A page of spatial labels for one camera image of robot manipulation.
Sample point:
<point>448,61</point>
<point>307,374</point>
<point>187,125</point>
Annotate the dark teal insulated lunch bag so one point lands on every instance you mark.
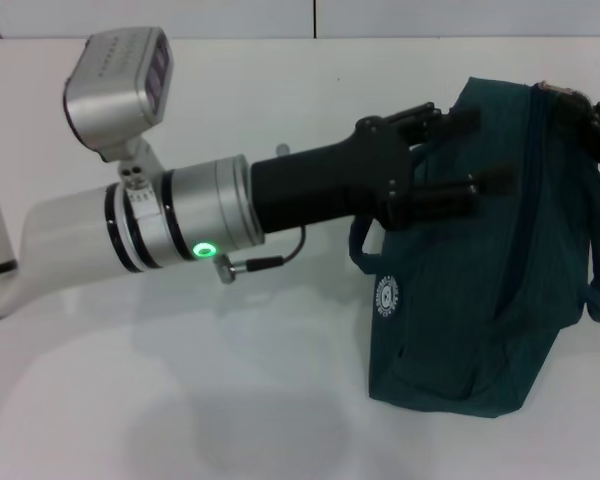
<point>480,280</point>

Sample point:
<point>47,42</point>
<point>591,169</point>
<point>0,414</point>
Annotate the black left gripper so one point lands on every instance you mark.
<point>330,185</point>

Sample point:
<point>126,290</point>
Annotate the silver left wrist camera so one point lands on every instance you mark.
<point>115,95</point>

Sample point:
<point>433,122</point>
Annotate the silver connector stub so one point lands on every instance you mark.
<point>282,149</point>

